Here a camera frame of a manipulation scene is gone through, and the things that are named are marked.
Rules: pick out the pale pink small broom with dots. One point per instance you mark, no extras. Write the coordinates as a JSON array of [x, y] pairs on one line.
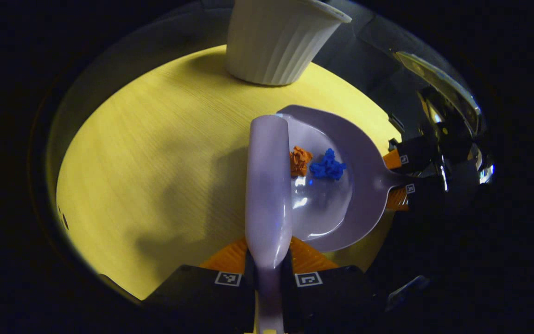
[[269, 185]]

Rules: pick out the pale pink dustpan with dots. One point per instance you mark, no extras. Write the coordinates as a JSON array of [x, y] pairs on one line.
[[332, 208]]

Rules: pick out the orange paper scrap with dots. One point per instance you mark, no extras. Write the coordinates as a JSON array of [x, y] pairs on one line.
[[299, 161]]

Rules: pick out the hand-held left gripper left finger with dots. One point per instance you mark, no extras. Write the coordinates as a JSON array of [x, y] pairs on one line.
[[206, 301]]

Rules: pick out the wooden desktop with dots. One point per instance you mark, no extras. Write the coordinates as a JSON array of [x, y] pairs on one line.
[[155, 162]]

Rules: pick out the blue paper scrap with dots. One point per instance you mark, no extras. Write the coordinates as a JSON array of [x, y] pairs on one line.
[[327, 166]]

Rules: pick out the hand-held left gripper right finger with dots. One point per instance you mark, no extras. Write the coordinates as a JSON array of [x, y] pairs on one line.
[[327, 301]]

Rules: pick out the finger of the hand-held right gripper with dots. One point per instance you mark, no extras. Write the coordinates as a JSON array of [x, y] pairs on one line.
[[415, 153], [424, 192]]

